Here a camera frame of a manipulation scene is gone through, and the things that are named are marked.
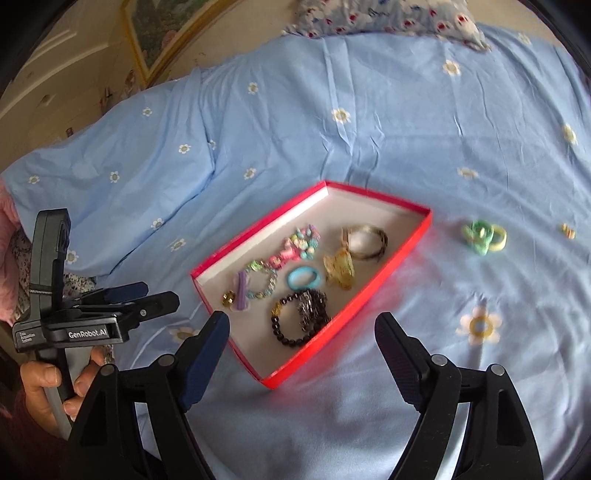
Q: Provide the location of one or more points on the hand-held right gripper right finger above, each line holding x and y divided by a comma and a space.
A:
401, 364

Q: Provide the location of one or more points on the grey floral cloth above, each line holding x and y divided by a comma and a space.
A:
81, 281

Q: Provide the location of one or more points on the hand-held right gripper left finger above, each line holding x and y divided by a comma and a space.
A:
203, 364

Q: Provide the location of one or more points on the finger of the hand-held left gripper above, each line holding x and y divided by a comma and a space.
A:
124, 291
157, 304

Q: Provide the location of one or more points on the person's left hand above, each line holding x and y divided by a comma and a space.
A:
39, 383

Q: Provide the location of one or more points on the floral pillow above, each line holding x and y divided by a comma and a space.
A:
392, 18

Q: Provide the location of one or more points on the blue floral bed sheet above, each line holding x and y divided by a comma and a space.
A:
323, 129

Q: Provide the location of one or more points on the yellow claw hair clip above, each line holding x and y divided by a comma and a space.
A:
341, 270

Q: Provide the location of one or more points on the pink heart hair clip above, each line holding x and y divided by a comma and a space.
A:
284, 259

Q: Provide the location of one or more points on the rose gold mesh watch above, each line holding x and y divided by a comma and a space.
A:
381, 240

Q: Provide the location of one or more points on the pink cloth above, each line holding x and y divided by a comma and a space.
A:
7, 258

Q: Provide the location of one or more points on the red jewelry box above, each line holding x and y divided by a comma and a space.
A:
351, 314

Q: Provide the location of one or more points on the gold framed picture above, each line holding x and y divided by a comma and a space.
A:
152, 50

